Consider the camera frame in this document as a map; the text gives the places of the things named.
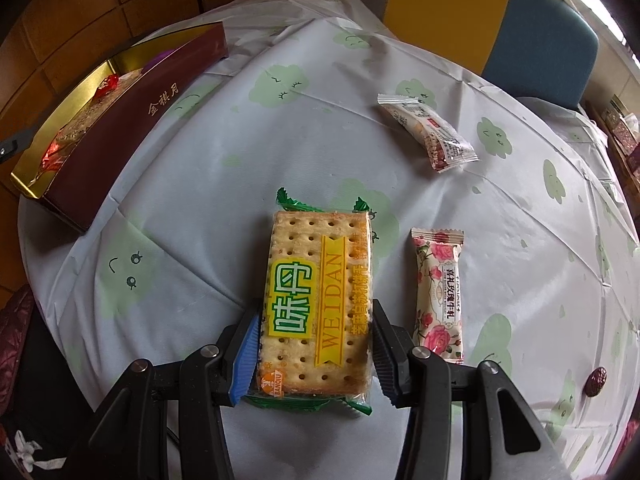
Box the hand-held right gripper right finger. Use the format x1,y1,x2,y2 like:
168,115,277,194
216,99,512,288
370,299,571,480

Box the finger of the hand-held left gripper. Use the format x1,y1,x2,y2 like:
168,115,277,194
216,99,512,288
0,127,38,161

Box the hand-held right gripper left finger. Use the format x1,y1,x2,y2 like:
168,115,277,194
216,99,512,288
87,307,261,480

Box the yellow label cracker packet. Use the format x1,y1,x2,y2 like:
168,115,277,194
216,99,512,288
240,187,376,417

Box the brown gift box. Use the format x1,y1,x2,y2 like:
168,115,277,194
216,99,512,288
10,21,230,233

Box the rose print nougat packet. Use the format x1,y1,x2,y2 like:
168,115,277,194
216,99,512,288
410,227,466,365

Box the white tablecloth with green clouds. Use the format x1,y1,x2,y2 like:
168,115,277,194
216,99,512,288
17,0,640,476

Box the dark red patterned cloth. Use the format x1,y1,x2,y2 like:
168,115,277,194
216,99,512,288
0,285,36,376

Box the red date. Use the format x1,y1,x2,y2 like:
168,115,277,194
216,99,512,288
585,366,608,398

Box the white cereal bar packet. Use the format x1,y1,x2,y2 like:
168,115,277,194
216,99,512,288
376,93,480,174

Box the patterned gift boxes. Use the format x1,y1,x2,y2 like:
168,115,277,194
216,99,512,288
582,95,640,176

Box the yellow and blue chair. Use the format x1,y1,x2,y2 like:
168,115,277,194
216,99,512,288
382,0,600,111

